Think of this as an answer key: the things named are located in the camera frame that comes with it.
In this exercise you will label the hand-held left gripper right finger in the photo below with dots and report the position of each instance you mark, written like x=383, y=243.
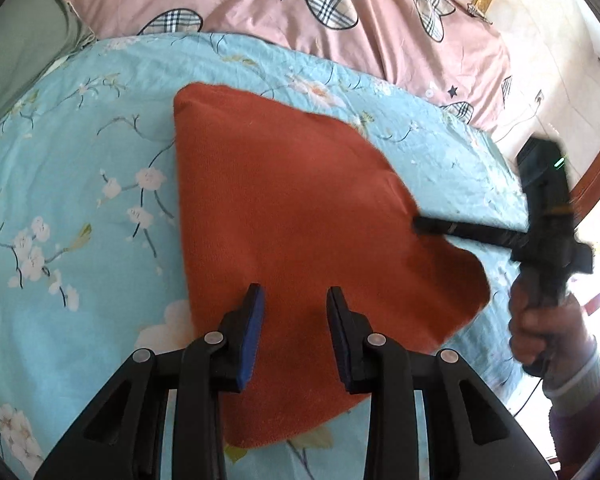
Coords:
x=340, y=340

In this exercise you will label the person's right hand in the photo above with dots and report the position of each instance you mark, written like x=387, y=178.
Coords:
x=570, y=330

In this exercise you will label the person's right forearm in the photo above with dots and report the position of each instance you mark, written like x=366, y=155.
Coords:
x=590, y=410

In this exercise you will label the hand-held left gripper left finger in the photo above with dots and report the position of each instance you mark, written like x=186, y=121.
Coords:
x=250, y=340

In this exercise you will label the blue floral bed sheet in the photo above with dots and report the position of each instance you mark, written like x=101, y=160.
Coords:
x=80, y=235

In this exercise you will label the brown wooden board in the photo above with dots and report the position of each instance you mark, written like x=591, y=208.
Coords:
x=597, y=175

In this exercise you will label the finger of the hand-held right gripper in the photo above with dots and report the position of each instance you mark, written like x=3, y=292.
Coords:
x=470, y=232

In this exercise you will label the pink quilt with plaid hearts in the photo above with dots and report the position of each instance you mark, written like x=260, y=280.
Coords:
x=240, y=15

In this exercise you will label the orange knit sweater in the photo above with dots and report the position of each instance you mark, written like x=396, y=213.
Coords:
x=290, y=200

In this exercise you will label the white wall socket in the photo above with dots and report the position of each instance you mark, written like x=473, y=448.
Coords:
x=537, y=100

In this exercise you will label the green pillow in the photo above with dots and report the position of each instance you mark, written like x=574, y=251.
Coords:
x=20, y=45

